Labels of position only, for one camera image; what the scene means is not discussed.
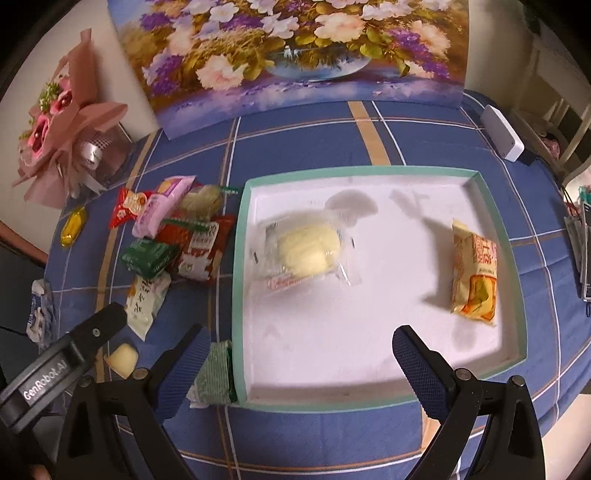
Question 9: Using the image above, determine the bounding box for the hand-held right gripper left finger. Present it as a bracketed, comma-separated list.
[55, 324, 213, 480]

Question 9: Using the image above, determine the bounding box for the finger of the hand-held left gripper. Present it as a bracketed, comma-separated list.
[68, 303, 128, 366]

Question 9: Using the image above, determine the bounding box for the pink snack packet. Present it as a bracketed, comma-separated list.
[132, 175, 197, 238]

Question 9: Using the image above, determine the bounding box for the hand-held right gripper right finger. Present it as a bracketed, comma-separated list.
[392, 324, 544, 480]

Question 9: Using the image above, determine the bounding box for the dark cabinet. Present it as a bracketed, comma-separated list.
[0, 222, 49, 352]

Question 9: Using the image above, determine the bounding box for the yellow soft bread packet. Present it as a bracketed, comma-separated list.
[60, 206, 88, 251]

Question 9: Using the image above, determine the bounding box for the green checked snack packet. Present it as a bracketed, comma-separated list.
[187, 340, 238, 409]

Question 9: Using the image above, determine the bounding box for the clear bun packet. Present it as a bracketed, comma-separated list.
[249, 208, 363, 303]

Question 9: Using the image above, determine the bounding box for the crumpled white wrapper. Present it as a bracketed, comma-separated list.
[25, 279, 58, 347]

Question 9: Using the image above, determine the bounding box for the clear cream pastry packet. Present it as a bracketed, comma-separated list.
[178, 184, 241, 220]

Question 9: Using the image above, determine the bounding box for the orange bread packet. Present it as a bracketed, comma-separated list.
[450, 218, 499, 328]

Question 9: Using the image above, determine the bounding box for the dark green snack packet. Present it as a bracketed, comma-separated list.
[121, 237, 181, 278]

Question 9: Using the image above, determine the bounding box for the white tray with green rim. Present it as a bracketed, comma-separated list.
[229, 167, 528, 412]

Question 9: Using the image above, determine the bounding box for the red patterned snack packet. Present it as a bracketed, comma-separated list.
[109, 187, 151, 229]

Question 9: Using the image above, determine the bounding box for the white rectangular device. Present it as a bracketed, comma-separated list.
[480, 104, 526, 162]

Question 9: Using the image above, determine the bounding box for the small cream pastry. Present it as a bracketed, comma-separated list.
[105, 343, 139, 379]

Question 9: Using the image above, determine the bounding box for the white and green snack packet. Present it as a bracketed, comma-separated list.
[124, 270, 171, 342]

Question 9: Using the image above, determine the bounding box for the pink paper bag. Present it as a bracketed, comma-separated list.
[11, 28, 130, 208]

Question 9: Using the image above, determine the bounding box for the grey layered object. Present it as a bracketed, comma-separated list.
[563, 185, 591, 319]

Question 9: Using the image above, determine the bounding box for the blue checked tablecloth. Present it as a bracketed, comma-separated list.
[44, 88, 591, 480]

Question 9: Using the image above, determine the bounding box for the white chair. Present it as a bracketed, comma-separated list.
[510, 28, 591, 185]

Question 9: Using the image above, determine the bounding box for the red and white snack packet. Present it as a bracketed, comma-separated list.
[159, 215, 236, 283]

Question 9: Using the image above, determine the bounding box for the floral painting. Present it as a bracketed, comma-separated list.
[107, 0, 468, 139]

